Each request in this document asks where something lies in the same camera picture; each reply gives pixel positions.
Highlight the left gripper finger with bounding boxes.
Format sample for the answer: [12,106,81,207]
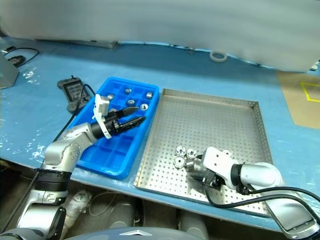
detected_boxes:
[117,106,140,118]
[118,115,147,133]

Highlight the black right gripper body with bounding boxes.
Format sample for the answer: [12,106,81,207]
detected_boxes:
[201,168,225,192]

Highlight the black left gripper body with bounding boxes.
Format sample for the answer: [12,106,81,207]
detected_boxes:
[103,111,124,138]

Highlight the blue compartment tray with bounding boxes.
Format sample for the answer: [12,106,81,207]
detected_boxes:
[74,76,161,180]

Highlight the grey box with red label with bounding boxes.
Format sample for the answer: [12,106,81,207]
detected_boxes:
[0,53,20,90]

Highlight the perforated metal tray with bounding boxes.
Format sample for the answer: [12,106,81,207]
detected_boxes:
[133,87,282,218]

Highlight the grey rounded cylinder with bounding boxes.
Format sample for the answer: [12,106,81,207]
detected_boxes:
[178,209,210,240]
[107,199,137,230]

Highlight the black handheld remote controller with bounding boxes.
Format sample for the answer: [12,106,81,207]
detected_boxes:
[56,74,97,113]

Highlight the white wrapped pipe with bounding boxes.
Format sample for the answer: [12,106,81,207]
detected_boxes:
[62,189,91,236]

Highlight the grey robot torso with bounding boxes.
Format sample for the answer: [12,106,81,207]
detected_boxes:
[62,226,191,240]

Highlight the large white panel board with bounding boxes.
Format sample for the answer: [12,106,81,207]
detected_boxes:
[0,0,320,73]

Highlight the brown cardboard sheet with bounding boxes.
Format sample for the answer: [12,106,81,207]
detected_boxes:
[274,69,320,130]

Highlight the small black plug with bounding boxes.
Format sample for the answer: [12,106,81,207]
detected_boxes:
[8,56,26,67]

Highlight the yellow tape square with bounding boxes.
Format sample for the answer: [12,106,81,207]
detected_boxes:
[300,81,320,103]

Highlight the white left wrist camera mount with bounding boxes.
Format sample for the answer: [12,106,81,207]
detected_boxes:
[91,93,113,140]

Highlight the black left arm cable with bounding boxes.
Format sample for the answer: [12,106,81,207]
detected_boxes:
[0,83,97,236]

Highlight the thin white cable loop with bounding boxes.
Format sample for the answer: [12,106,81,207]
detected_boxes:
[88,192,118,217]

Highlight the white tape ring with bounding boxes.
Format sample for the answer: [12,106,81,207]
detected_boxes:
[209,50,228,62]

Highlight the thin black table cable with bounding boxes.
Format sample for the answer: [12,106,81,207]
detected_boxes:
[4,47,41,67]

